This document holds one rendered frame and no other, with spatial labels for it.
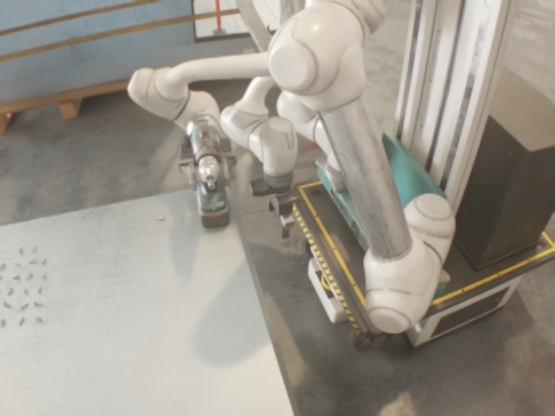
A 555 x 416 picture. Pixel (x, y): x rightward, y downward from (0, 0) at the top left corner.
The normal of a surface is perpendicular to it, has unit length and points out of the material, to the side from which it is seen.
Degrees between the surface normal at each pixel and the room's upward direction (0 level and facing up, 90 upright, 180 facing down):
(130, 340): 0
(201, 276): 0
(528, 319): 0
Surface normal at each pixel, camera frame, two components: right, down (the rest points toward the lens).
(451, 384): -0.02, -0.71
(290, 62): -0.53, 0.53
